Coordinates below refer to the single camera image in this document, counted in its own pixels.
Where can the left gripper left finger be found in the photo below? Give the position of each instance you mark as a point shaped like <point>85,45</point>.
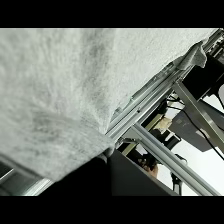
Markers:
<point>86,180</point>

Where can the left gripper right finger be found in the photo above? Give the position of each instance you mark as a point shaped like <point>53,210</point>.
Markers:
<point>133,180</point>

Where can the grey garment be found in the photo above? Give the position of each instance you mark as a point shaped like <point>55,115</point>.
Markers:
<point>66,93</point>

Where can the silver frame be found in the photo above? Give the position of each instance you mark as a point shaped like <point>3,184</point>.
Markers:
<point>165,152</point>

